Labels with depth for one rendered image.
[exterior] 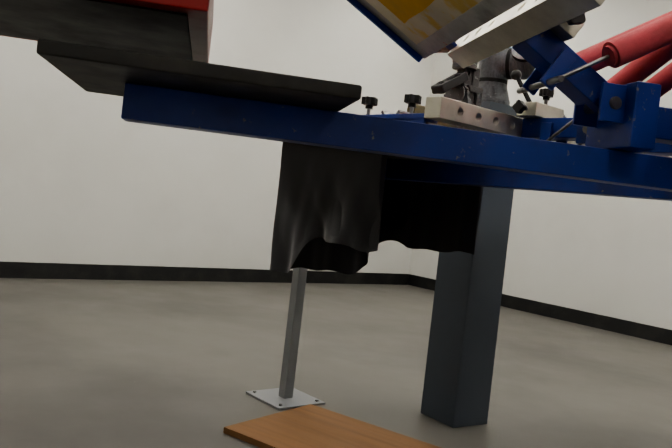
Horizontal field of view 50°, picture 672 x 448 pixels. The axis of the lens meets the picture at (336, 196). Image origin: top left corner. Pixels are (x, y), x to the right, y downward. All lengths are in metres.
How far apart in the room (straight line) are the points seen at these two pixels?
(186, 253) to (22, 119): 1.59
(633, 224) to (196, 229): 3.43
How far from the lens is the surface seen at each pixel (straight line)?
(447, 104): 1.69
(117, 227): 5.53
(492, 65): 2.78
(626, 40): 1.40
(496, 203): 2.72
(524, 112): 1.87
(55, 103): 5.34
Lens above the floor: 0.78
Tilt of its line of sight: level
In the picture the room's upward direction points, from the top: 7 degrees clockwise
